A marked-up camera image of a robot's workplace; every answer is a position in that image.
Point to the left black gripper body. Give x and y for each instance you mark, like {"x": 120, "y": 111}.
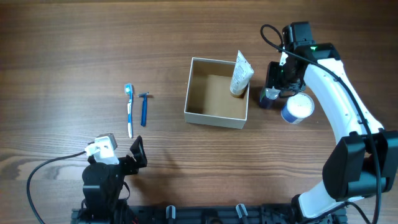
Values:
{"x": 127, "y": 167}

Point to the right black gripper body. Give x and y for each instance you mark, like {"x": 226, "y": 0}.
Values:
{"x": 290, "y": 82}

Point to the clear blue spray bottle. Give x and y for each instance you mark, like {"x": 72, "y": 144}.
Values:
{"x": 267, "y": 97}

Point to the white cosmetic tube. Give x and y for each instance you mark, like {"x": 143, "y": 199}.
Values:
{"x": 242, "y": 74}

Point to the blue jar white lid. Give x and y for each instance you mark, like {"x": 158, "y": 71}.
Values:
{"x": 297, "y": 108}

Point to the blue disposable razor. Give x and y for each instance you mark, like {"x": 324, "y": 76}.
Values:
{"x": 144, "y": 96}

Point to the blue white toothbrush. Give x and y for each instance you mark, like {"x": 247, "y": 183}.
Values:
{"x": 129, "y": 91}

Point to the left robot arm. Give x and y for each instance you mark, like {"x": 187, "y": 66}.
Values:
{"x": 103, "y": 181}

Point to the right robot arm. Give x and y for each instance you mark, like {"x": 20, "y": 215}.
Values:
{"x": 363, "y": 163}

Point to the white cardboard box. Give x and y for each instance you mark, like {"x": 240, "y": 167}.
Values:
{"x": 209, "y": 100}

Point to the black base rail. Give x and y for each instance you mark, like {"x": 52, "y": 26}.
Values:
{"x": 263, "y": 214}

